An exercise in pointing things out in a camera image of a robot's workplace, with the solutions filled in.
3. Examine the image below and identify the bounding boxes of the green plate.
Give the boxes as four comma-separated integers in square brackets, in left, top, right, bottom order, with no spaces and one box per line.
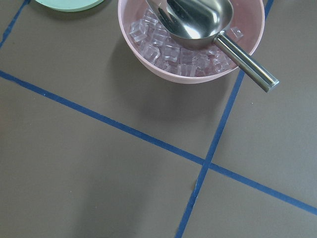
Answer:
[36,0,104,12]

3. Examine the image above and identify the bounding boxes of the clear ice cubes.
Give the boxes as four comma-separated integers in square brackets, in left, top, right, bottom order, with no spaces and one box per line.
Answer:
[129,8,234,77]

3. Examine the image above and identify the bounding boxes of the pink bowl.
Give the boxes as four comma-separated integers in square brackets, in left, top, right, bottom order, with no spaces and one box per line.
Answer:
[118,0,265,84]

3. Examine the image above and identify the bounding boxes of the metal ice scoop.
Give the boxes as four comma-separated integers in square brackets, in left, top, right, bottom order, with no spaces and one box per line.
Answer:
[147,0,279,92]

